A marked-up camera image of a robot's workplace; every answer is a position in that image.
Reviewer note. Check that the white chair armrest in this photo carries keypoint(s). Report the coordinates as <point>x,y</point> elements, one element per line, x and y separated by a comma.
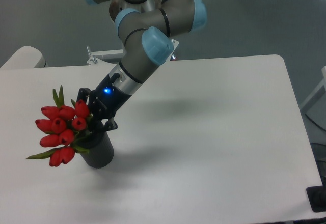
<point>26,57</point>

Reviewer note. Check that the red tulip bouquet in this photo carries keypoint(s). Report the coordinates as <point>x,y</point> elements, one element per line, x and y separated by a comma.
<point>64,128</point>

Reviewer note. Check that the black device at table edge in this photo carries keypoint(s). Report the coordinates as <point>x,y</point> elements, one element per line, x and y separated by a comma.
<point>316,196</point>

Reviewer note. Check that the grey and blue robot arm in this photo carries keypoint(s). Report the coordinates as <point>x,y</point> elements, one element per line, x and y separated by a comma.
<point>146,32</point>

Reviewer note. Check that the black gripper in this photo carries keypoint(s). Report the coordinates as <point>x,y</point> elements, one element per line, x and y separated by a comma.
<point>104,101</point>

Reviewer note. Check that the dark grey ribbed vase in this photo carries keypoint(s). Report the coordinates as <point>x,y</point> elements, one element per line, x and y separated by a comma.
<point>101,151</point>

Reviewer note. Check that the white furniture frame right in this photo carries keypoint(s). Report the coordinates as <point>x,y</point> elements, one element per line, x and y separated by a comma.
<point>314,96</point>

